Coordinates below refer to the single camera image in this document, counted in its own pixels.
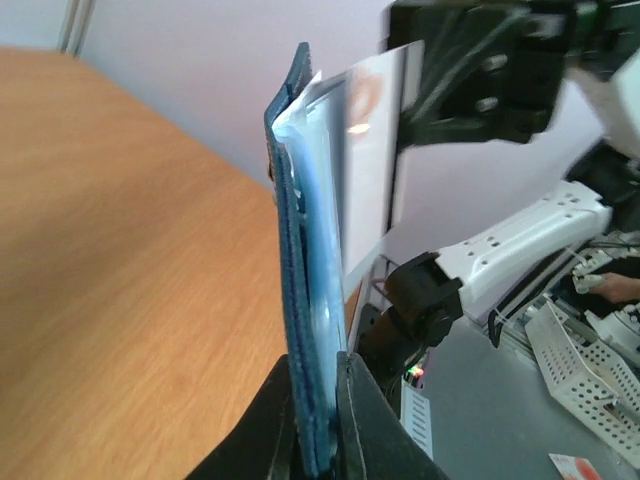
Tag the white perforated basket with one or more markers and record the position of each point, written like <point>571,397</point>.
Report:
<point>592,382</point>

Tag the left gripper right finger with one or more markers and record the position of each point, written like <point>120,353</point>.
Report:
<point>372,443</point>

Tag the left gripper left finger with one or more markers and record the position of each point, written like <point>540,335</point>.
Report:
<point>263,444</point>

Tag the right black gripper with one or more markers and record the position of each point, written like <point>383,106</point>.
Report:
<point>490,70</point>

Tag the red white card on floor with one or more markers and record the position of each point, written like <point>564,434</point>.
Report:
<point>574,468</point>

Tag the blue card holder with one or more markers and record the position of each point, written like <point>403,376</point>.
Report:
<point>312,377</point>

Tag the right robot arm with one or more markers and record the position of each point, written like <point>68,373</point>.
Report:
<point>599,193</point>

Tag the grey slotted cable duct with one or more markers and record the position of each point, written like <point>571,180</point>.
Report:
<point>415,417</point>

